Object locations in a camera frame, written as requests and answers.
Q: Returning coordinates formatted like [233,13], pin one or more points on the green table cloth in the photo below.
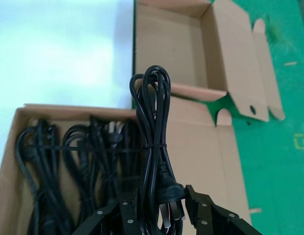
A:
[288,98]

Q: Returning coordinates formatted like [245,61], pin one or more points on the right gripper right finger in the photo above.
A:
[208,213]

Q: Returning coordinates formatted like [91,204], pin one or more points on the open brown cardboard box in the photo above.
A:
[171,44]
[203,151]

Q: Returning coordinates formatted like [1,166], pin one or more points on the long wooden stick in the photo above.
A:
[290,63]

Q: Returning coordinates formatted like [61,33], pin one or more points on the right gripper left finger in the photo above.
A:
[112,215]

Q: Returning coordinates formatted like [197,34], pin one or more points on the short wooden stick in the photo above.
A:
[255,210]

